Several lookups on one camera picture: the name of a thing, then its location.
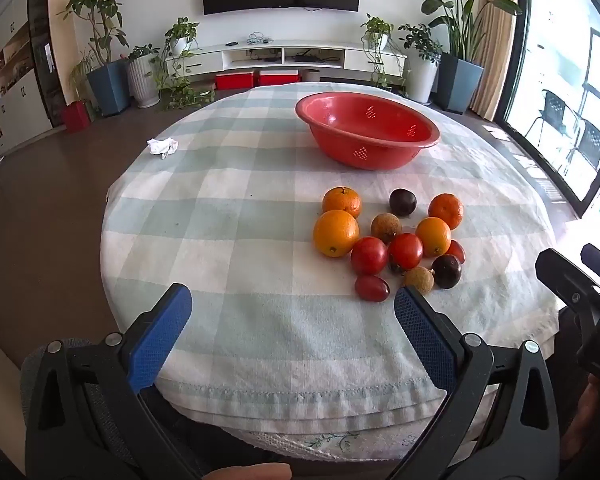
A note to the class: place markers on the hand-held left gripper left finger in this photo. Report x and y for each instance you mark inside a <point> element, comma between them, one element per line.
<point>162,332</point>

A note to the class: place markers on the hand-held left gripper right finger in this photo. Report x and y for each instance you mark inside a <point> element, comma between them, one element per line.
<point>422,332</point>

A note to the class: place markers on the brown longan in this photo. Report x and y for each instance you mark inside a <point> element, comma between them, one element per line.
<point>419,280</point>
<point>386,227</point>

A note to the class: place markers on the dark red grape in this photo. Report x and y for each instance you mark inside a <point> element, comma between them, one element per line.
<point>371,288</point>

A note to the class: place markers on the round red tomato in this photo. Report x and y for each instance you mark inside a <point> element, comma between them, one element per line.
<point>368,255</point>
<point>405,251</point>

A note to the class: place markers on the small red grape tomato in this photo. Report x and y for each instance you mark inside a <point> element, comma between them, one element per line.
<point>456,251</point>

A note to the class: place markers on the large round orange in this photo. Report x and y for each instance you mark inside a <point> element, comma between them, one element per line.
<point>336,234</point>

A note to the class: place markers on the red plastic colander bowl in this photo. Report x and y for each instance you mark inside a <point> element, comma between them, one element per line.
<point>360,155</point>

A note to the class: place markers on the person's right hand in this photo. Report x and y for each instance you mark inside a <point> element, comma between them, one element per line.
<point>585,410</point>

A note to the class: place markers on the person's left hand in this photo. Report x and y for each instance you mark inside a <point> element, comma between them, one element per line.
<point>252,472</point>

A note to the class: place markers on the black mesh chair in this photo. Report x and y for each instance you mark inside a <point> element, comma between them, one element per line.
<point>552,115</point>
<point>590,145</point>

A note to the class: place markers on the green white checked tablecloth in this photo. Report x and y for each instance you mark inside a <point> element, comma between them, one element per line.
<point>240,240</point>

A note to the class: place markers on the white embroidered tablecloth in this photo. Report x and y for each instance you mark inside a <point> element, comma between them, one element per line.
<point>330,442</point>

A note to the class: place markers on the crumpled white tissue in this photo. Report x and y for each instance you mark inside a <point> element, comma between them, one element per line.
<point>161,146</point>

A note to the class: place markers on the large-leaf plant in blue pot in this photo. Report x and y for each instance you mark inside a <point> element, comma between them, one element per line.
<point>459,85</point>

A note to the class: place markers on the glass balcony door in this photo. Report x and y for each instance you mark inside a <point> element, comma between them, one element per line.
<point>555,50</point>

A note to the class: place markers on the small red floor box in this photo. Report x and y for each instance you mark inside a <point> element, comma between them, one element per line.
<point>76,117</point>

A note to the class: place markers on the bushy plant in white pot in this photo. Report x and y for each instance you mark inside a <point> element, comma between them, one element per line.
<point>421,77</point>

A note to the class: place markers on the beige curtain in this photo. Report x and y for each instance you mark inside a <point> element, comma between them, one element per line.
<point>495,40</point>

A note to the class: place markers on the plant in white ribbed pot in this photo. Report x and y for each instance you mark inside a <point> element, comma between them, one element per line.
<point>142,82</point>

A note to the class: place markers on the small-leaf tree in blue pot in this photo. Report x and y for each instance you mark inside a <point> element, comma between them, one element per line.
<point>107,87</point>

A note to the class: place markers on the white television cabinet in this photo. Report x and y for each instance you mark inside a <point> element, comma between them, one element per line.
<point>365,60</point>

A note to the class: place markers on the grey round bin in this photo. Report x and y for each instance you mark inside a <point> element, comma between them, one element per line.
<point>310,75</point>

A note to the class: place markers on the long trailing pothos plant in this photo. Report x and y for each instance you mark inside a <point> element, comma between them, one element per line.
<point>182,40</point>

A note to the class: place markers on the dark glass cabinet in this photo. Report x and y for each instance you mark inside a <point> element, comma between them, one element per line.
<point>45,60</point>

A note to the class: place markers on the small trailing shelf plant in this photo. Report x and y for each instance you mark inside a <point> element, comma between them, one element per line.
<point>376,30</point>

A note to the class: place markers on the white wall cabinets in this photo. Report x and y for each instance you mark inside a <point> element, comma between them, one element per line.
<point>15,100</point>

